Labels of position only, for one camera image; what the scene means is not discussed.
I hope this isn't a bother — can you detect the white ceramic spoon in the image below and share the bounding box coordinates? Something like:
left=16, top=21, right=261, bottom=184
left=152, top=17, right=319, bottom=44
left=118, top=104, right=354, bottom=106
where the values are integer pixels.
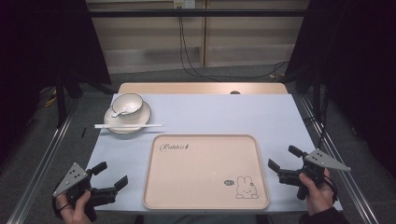
left=110, top=109, right=134, bottom=119

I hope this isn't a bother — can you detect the white plate with dark rim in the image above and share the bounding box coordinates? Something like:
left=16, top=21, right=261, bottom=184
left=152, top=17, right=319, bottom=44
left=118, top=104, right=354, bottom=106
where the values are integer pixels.
left=103, top=101, right=152, bottom=135

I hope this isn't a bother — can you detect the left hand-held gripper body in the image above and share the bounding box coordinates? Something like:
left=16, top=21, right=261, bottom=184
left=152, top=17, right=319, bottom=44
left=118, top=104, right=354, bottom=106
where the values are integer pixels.
left=52, top=161, right=120, bottom=223

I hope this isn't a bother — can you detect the white wall socket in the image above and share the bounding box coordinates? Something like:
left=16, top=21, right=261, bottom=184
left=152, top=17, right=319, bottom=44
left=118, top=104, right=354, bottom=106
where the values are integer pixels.
left=173, top=0, right=197, bottom=9

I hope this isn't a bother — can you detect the person's right hand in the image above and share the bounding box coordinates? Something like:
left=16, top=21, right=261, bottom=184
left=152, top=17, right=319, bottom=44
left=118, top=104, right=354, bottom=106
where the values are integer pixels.
left=298, top=167, right=335, bottom=217

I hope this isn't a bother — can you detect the person's left hand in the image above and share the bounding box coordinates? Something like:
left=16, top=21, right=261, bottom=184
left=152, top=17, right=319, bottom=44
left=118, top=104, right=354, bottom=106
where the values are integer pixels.
left=55, top=189, right=93, bottom=224

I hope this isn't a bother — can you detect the white bowl with dark rim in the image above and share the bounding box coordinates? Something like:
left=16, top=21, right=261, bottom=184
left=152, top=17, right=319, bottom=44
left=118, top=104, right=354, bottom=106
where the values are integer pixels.
left=110, top=92, right=145, bottom=117

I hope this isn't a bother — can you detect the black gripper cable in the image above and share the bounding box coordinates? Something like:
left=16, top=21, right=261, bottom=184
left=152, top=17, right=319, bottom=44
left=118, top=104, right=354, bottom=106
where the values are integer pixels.
left=323, top=175, right=339, bottom=205

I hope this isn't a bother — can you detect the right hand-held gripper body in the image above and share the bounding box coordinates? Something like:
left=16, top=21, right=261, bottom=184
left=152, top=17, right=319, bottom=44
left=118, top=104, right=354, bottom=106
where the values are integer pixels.
left=277, top=148, right=352, bottom=201

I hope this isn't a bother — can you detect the yellow cable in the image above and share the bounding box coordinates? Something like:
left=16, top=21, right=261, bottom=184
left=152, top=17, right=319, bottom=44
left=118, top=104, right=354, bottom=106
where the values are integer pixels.
left=42, top=88, right=59, bottom=108

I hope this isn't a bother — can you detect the light blue table mat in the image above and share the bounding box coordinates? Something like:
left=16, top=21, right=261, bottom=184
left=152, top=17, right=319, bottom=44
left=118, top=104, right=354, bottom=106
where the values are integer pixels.
left=85, top=92, right=344, bottom=215

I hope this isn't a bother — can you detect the person's right dark sleeve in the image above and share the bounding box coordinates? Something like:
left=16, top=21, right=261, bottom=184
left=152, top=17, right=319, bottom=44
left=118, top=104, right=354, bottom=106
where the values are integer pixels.
left=298, top=206, right=351, bottom=224

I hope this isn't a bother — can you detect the beige tray with rabbit print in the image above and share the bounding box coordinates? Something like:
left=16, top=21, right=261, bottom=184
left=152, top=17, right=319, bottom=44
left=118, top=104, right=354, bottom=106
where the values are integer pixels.
left=142, top=133, right=271, bottom=211

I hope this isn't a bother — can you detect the aluminium rail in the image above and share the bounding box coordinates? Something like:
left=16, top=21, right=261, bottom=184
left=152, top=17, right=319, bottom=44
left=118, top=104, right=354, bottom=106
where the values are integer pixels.
left=6, top=95, right=80, bottom=224
left=299, top=94, right=379, bottom=224

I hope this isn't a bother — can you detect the black stand cable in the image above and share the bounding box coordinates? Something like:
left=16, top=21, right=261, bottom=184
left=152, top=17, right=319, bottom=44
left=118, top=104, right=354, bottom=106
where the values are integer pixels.
left=303, top=89, right=330, bottom=149

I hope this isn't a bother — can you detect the white chopstick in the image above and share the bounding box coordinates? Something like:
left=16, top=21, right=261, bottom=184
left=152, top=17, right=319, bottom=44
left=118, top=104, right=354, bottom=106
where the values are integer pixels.
left=93, top=124, right=148, bottom=130
left=93, top=123, right=163, bottom=128

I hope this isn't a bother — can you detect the black curtain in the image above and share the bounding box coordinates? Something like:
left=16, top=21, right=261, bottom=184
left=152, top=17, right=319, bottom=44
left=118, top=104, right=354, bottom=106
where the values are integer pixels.
left=0, top=0, right=112, bottom=164
left=284, top=0, right=396, bottom=171

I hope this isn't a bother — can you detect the black horizontal bar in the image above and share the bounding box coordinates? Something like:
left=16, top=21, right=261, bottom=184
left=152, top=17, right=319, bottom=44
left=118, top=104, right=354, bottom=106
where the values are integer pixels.
left=88, top=8, right=310, bottom=19

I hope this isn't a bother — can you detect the black metal stand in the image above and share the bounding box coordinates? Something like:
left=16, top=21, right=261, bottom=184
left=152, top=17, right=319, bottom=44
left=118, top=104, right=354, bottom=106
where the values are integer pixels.
left=312, top=66, right=322, bottom=117
left=55, top=72, right=68, bottom=128

